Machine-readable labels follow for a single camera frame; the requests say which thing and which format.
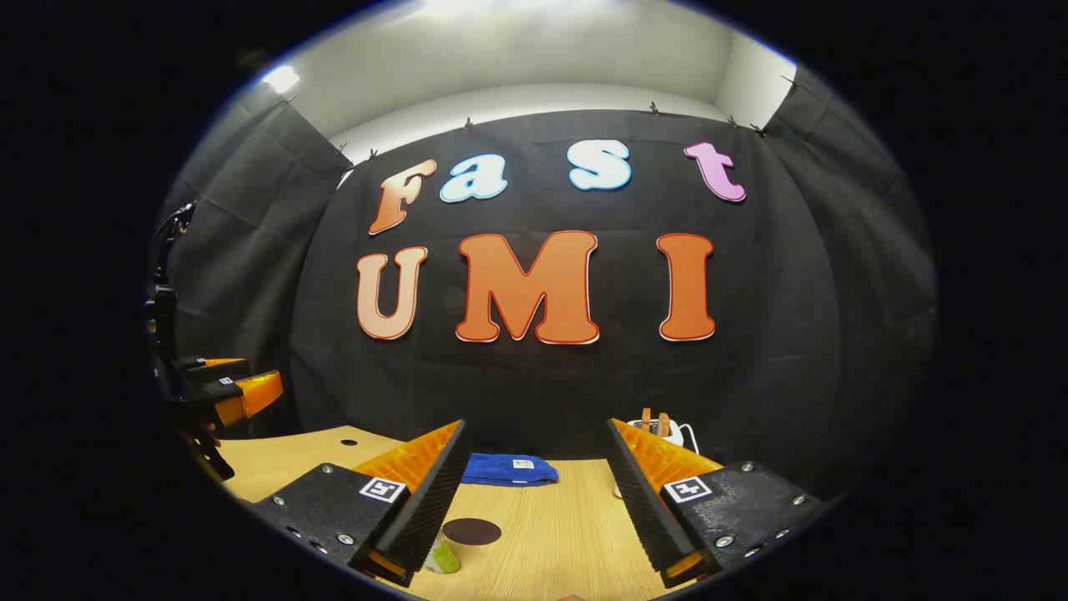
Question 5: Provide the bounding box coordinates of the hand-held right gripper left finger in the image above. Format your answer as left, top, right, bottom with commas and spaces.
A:
250, 419, 468, 588

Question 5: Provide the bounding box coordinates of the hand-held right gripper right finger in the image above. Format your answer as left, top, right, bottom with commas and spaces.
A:
607, 417, 827, 589

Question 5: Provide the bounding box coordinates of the dark brown round coaster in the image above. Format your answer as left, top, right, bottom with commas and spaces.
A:
441, 518, 502, 547

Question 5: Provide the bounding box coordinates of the white green water bottle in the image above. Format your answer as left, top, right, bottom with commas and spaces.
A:
421, 534, 461, 575

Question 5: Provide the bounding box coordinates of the blue folded towel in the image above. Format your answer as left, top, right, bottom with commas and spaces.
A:
461, 453, 560, 487

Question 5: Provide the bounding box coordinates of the white toaster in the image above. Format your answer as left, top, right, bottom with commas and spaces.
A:
613, 417, 698, 499

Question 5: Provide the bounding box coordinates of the black backdrop cloth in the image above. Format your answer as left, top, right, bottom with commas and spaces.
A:
154, 79, 935, 502

